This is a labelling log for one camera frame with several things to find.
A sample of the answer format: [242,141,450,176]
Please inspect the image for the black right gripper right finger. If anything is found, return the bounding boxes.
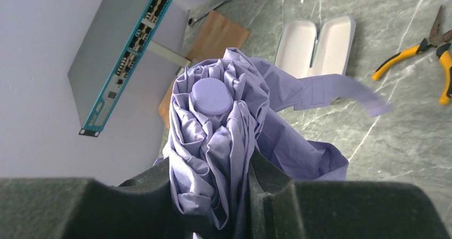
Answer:
[248,151,449,238]

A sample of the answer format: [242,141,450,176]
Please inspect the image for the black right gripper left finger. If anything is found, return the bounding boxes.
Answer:
[1,161,193,238]

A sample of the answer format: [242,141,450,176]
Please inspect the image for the purple umbrella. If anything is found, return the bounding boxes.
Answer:
[163,47,391,238]

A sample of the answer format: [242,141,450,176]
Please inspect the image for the cream umbrella case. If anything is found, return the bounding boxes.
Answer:
[275,15,356,78]

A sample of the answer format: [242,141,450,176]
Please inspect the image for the wooden board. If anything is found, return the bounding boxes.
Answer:
[158,10,252,130]

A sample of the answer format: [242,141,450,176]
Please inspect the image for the dark network switch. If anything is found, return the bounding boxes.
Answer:
[68,0,172,137]

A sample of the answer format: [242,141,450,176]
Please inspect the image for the yellow handled pliers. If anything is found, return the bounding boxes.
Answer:
[372,4,452,106]

